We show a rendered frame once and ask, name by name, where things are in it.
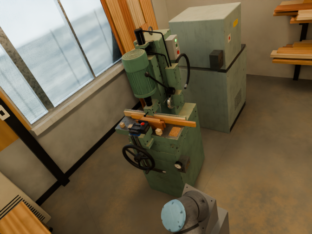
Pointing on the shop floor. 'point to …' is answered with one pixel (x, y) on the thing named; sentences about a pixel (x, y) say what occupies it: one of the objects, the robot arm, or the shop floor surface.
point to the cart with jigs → (23, 222)
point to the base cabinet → (161, 161)
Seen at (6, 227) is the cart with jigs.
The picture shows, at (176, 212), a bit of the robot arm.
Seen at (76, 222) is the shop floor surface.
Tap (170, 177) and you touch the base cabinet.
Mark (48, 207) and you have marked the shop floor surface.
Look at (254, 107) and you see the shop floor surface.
